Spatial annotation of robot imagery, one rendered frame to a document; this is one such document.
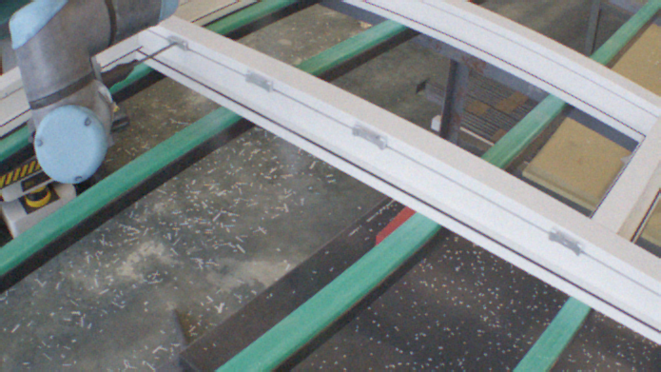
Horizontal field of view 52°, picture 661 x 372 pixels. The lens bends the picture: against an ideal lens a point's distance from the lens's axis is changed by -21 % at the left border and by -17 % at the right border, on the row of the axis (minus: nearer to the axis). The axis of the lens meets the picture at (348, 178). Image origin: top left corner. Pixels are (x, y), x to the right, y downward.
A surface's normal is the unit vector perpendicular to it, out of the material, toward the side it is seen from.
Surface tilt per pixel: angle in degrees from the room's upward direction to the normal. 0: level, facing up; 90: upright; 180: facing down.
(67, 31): 64
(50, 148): 76
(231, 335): 0
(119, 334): 0
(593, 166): 0
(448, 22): 90
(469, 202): 90
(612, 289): 90
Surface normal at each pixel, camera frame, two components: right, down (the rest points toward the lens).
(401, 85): 0.08, -0.79
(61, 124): 0.25, 0.40
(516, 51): -0.62, 0.44
